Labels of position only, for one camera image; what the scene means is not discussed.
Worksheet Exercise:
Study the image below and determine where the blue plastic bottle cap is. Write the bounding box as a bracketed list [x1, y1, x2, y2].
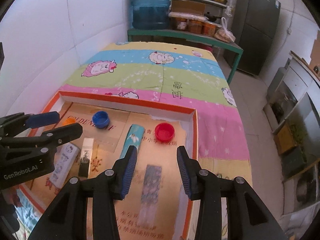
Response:
[92, 111, 110, 129]

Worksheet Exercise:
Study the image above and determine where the dark grey refrigerator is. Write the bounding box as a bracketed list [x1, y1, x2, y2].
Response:
[231, 0, 281, 75]

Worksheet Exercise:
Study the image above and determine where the blue water jug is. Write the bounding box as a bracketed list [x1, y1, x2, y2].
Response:
[131, 0, 171, 30]

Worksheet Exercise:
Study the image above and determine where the white cabinet counter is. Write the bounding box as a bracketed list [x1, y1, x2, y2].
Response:
[263, 51, 319, 215]

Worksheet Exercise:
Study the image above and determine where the gold YSL rectangular box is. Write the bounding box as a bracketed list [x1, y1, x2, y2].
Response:
[78, 138, 94, 179]

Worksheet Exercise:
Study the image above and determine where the teal floral lighter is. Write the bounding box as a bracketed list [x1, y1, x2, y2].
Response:
[119, 124, 145, 159]

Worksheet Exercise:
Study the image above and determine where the red plastic bottle cap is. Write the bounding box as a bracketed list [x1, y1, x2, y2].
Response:
[155, 122, 175, 142]

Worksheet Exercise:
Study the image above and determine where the green metal bench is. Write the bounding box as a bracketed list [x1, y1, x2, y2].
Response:
[127, 28, 244, 85]

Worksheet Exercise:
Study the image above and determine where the clear patterned plastic case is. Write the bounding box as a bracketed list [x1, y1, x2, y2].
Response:
[137, 165, 162, 228]

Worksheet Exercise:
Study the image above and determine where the white Hello Kitty box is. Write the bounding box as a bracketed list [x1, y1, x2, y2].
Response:
[49, 143, 79, 189]

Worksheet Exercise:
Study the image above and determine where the orange-rimmed cardboard tray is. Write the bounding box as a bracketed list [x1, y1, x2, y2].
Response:
[21, 90, 198, 239]

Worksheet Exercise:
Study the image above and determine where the colourful cartoon bed sheet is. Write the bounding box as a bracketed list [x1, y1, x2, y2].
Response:
[49, 42, 252, 181]

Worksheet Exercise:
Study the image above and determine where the orange plastic bottle cap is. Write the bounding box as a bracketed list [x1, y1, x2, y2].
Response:
[62, 117, 76, 126]

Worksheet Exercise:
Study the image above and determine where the brown cardboard box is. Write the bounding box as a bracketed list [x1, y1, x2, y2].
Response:
[171, 0, 206, 16]

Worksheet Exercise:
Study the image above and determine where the white plastic bag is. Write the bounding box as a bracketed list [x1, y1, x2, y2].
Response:
[214, 17, 235, 43]

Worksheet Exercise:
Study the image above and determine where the potted green plant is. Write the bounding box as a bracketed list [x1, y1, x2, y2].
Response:
[273, 121, 308, 155]

